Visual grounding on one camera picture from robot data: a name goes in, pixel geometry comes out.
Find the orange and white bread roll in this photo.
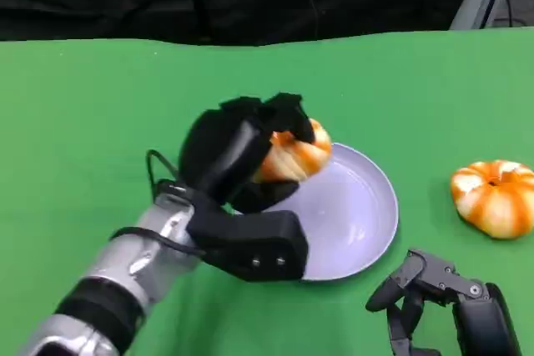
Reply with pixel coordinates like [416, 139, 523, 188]
[256, 118, 334, 184]
[450, 159, 534, 241]

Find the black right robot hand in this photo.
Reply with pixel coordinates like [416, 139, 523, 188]
[365, 247, 522, 356]

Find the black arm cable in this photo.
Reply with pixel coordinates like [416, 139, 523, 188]
[145, 149, 183, 203]
[108, 226, 208, 257]

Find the lilac plate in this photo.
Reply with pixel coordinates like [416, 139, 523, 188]
[233, 142, 400, 283]

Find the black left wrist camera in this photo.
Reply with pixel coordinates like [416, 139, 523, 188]
[185, 199, 310, 283]

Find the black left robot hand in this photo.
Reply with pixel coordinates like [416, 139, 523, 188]
[177, 91, 318, 218]

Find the green table cloth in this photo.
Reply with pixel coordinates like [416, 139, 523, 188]
[0, 26, 534, 356]

